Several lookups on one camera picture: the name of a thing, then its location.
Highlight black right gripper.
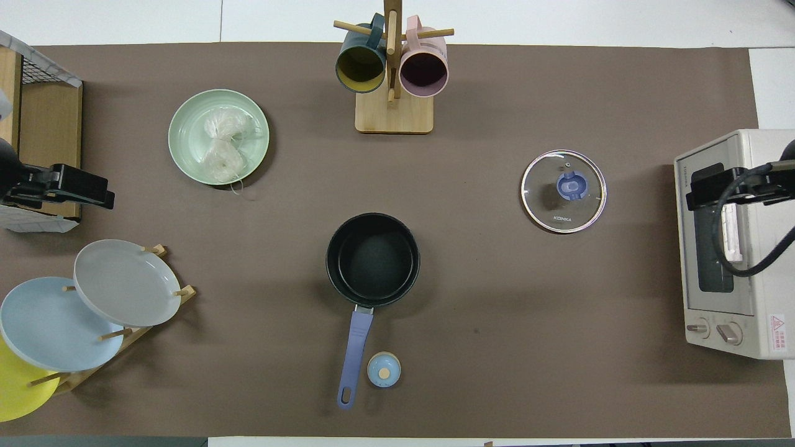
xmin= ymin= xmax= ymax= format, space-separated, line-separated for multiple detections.
xmin=686 ymin=158 xmax=782 ymax=212

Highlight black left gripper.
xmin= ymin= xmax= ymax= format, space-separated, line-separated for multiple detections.
xmin=25 ymin=163 xmax=116 ymax=210

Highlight glass lid with blue knob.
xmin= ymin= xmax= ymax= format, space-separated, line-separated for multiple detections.
xmin=520 ymin=150 xmax=607 ymax=234

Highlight translucent white vermicelli bundle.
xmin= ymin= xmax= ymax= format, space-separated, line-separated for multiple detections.
xmin=202 ymin=107 xmax=265 ymax=196

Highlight grey plate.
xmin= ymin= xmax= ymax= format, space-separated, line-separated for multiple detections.
xmin=73 ymin=239 xmax=182 ymax=328

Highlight pale green plate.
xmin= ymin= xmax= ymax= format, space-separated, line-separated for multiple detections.
xmin=168 ymin=89 xmax=271 ymax=186

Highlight light blue plate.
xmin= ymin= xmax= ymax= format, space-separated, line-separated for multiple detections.
xmin=0 ymin=276 xmax=125 ymax=373

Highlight wooden plate rack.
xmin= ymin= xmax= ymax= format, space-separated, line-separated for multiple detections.
xmin=28 ymin=244 xmax=197 ymax=395

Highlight yellow plate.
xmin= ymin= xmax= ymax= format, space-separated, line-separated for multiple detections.
xmin=0 ymin=335 xmax=61 ymax=423

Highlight beige toaster oven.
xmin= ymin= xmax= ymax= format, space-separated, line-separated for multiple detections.
xmin=674 ymin=129 xmax=795 ymax=361

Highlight grey white cloth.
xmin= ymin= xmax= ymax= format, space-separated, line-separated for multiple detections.
xmin=0 ymin=30 xmax=83 ymax=88

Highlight brown table mat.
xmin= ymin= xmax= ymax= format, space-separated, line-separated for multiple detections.
xmin=0 ymin=42 xmax=791 ymax=438

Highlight teal mug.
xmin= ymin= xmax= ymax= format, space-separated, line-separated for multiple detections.
xmin=335 ymin=14 xmax=388 ymax=94

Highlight pink mug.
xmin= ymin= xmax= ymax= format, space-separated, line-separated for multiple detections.
xmin=399 ymin=16 xmax=449 ymax=98

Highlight wooden mug tree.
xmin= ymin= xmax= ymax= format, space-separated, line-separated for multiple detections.
xmin=334 ymin=0 xmax=455 ymax=135

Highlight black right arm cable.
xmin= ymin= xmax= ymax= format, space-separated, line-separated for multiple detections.
xmin=711 ymin=163 xmax=795 ymax=278

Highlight wood and wire shelf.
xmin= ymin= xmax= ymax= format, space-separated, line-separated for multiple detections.
xmin=0 ymin=30 xmax=83 ymax=234

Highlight black pot with purple handle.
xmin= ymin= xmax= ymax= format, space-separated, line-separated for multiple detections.
xmin=325 ymin=212 xmax=421 ymax=410

